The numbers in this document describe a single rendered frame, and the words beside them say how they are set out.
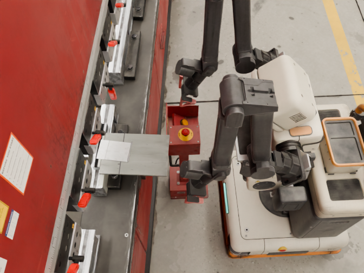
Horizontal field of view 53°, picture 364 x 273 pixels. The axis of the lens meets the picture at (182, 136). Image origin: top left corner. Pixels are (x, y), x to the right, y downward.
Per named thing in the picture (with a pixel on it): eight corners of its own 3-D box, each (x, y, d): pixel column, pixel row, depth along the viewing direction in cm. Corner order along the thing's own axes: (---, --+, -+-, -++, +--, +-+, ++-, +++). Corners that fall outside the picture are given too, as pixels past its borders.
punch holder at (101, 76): (104, 107, 135) (93, 80, 120) (81, 106, 135) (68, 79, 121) (109, 75, 142) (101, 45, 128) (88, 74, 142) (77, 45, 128)
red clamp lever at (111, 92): (117, 101, 139) (112, 85, 130) (106, 100, 139) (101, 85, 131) (118, 97, 140) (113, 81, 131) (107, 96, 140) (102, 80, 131)
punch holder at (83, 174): (85, 213, 116) (71, 195, 101) (59, 212, 116) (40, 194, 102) (93, 169, 123) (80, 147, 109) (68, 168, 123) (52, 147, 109)
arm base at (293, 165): (306, 179, 117) (299, 145, 123) (290, 174, 113) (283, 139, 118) (285, 187, 123) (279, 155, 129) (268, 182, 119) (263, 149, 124)
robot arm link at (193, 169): (229, 176, 116) (226, 152, 120) (197, 171, 111) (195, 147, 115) (210, 189, 125) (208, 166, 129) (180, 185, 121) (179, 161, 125)
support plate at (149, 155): (166, 176, 141) (166, 175, 140) (99, 174, 142) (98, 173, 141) (169, 136, 150) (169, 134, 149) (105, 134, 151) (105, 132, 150)
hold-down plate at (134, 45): (135, 80, 178) (134, 76, 175) (124, 79, 178) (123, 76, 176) (141, 34, 192) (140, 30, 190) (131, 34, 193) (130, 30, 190)
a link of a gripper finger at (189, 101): (174, 109, 154) (183, 97, 147) (173, 95, 158) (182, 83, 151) (188, 112, 157) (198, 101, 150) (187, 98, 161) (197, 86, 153)
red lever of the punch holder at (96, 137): (97, 140, 112) (105, 129, 121) (84, 140, 112) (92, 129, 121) (97, 145, 113) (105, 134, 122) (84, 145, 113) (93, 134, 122)
